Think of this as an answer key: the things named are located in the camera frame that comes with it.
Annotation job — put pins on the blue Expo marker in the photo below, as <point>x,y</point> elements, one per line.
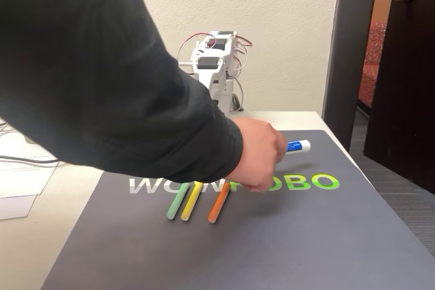
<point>299,146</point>

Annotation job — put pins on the person's hand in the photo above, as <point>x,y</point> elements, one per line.
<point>258,154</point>

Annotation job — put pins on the orange chalk stick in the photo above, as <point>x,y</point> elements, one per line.
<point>217,206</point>

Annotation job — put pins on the yellow chalk stick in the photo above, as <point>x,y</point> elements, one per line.
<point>190,205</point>

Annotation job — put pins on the green chalk stick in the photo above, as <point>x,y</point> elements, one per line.
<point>176,203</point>

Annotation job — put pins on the red patterned furniture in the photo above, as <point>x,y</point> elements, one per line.
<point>372,62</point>

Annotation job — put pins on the grey WOWROBO mat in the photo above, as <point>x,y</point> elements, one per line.
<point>272,252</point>

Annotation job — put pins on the dark wooden door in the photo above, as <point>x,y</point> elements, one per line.
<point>404,83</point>

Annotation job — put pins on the white printed paper sheet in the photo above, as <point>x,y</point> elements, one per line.
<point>20,181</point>

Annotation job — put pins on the blank white paper sheet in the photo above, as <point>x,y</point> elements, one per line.
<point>13,206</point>

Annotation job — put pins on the dark door frame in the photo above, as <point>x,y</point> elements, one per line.
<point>343,66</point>

